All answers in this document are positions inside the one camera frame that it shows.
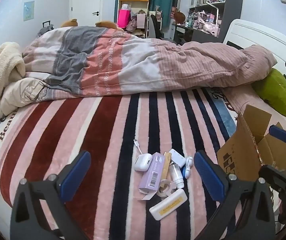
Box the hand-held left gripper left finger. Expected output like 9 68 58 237
10 150 91 240

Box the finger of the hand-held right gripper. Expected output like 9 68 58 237
258 164 286 200
269 125 286 155

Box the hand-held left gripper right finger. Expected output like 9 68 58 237
194 150 276 240

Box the white earphones blue holder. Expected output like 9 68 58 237
181 156 194 179

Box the white spray bottle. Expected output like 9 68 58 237
169 164 185 189

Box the white adapter hub with cable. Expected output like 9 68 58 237
133 139 186 168

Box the cardboard box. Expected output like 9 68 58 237
216 104 286 183

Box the gold brown tube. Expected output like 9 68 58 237
161 151 173 182

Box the white rectangular case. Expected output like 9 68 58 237
149 189 188 221

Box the purple carton box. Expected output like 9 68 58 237
138 152 167 200

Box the white earbuds case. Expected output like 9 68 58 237
134 153 153 172

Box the striped plush blanket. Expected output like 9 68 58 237
0 87 248 240

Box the green plush pillow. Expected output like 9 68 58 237
251 68 286 121

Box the white headboard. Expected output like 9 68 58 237
222 19 286 130

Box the beige padded jacket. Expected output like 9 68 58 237
0 77 49 122

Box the pink grey patchwork quilt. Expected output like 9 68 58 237
22 26 278 102

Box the cream fleece blanket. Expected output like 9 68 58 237
0 42 26 110

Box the grey bookshelf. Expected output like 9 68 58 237
188 0 244 43

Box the dark desk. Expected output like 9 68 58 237
169 24 221 44

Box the white desk lamp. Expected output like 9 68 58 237
206 1 220 26

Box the dark suitcase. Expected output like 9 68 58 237
37 20 55 39

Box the brown plush bear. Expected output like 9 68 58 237
95 21 125 32
60 18 79 28

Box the black office chair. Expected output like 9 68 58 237
150 14 164 40

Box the brown round plush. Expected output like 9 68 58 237
174 10 186 24

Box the pink gift bag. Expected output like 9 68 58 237
117 8 131 29

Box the yellow metal shelf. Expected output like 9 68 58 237
118 0 150 38

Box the white door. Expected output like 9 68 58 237
68 0 103 28

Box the pale blue wall poster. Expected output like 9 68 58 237
23 1 35 21

